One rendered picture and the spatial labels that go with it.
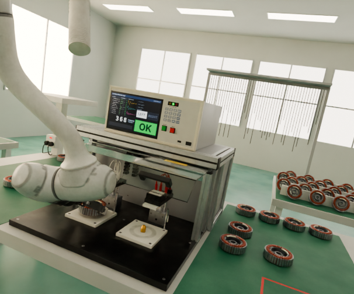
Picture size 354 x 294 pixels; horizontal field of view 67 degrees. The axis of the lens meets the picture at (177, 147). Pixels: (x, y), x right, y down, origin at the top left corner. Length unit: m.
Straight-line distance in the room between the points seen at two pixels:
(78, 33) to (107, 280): 1.78
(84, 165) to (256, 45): 7.01
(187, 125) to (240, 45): 6.60
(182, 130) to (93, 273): 0.60
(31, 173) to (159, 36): 7.69
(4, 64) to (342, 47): 7.26
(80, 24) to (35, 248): 1.70
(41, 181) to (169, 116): 0.54
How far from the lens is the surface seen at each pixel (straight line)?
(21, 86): 0.84
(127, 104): 1.21
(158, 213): 1.20
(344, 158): 7.52
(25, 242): 1.10
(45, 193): 0.88
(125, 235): 1.07
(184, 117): 1.10
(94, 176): 0.79
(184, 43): 8.02
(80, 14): 2.38
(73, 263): 0.98
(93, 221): 1.15
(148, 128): 1.16
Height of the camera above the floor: 1.29
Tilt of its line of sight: 9 degrees down
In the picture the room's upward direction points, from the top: 10 degrees clockwise
